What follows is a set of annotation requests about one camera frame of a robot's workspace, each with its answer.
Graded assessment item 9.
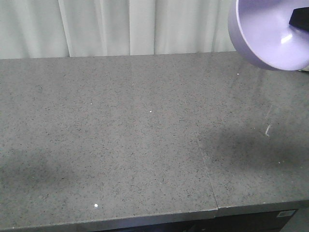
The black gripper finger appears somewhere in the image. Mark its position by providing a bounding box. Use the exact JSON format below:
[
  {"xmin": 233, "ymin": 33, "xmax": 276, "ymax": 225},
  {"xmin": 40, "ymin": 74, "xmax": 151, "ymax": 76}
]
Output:
[{"xmin": 289, "ymin": 7, "xmax": 309, "ymax": 29}]

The purple plastic bowl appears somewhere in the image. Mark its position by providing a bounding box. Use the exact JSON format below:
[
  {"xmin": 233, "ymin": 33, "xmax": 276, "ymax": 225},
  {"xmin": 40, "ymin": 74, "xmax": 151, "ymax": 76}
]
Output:
[{"xmin": 228, "ymin": 0, "xmax": 309, "ymax": 71}]

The black disinfection cabinet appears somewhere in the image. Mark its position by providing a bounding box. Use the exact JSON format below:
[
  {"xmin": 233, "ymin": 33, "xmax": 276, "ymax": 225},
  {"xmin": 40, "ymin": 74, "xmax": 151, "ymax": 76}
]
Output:
[{"xmin": 165, "ymin": 209, "xmax": 297, "ymax": 232}]

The white curtain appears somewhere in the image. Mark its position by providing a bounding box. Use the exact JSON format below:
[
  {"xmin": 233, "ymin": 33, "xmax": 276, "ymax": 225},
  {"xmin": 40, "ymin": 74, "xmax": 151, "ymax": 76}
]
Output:
[{"xmin": 0, "ymin": 0, "xmax": 234, "ymax": 59}]

